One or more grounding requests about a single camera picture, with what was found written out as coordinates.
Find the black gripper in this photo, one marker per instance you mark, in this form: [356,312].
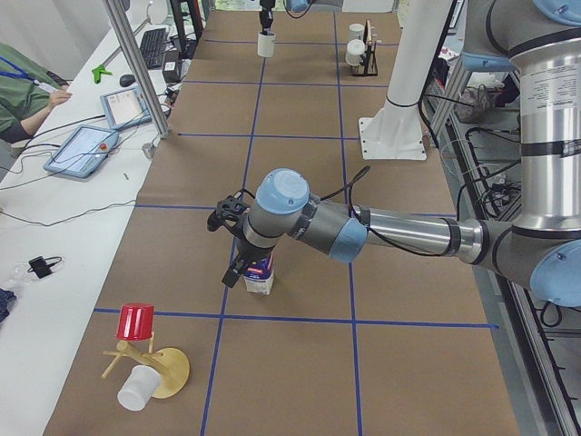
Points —
[244,251]

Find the blue white milk carton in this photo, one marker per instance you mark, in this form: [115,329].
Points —
[259,276]

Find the white mug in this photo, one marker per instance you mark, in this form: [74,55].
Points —
[266,44]

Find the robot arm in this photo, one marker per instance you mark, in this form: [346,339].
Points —
[295,9]

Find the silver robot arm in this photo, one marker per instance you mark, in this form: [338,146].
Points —
[539,250]

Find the red cup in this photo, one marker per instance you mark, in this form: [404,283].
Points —
[135,322]

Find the wooden cup tree stand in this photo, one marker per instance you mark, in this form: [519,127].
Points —
[171,363]

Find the white plastic cup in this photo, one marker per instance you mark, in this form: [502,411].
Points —
[139,387]

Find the blue teach pendant tablet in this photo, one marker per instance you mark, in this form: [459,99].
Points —
[83,152]

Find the small black adapter device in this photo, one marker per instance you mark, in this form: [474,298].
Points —
[42,266]

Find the black computer mouse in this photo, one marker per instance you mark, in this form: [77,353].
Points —
[126,80]

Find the black dish rack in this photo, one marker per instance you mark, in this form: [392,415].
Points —
[368,65]

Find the green clamp tool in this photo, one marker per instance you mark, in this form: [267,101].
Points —
[98,73]

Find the black keyboard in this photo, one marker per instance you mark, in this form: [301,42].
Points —
[152,47]

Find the person in green shirt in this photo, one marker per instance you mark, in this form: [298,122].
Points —
[29,93]

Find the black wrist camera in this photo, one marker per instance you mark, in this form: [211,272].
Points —
[229,213]

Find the aluminium frame post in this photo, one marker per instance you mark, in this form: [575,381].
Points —
[132,54]

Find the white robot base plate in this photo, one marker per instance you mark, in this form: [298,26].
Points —
[391,138]

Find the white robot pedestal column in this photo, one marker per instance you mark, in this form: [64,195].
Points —
[424,24]

